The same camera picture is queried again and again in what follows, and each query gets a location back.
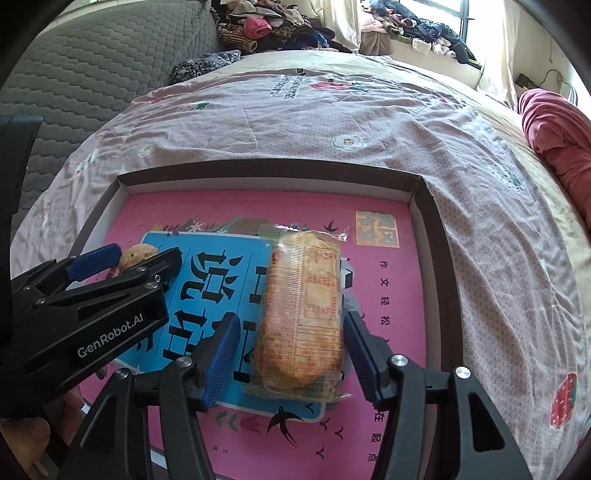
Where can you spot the dark framed window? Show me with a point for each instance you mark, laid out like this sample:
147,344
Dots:
461,14

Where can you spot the cream curtain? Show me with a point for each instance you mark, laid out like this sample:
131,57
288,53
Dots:
337,16
496,55

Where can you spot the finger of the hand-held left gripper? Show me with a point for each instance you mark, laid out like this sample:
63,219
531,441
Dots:
152,270
92,263

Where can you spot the brown cardboard box tray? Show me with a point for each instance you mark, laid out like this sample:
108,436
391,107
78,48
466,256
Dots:
277,177

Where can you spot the pile of mixed clothes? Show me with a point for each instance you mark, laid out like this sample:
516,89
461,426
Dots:
277,27

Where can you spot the beige bed cover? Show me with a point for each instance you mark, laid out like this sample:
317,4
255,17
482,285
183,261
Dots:
540,184

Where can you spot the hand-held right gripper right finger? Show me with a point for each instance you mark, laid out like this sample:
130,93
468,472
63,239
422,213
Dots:
364,364

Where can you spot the dark fuzzy patterned cloth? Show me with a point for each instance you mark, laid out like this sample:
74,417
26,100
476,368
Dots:
207,64

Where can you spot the clothes heap on windowsill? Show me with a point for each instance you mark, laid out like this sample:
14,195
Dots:
429,27

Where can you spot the orange cracker packet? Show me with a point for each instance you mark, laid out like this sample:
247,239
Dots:
300,314

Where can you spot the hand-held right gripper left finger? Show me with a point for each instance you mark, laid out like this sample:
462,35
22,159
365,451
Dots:
221,364

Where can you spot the person's left hand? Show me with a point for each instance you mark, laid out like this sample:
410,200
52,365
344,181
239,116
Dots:
23,438

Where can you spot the dark power strip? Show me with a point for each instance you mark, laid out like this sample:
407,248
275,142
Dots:
524,81

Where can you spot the grey quilted headboard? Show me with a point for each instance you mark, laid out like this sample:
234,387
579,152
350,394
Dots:
92,69

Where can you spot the pink blanket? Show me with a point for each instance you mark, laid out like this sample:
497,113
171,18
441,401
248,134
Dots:
558,138

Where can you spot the small round brown cookie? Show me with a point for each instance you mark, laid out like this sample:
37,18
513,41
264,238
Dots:
136,256

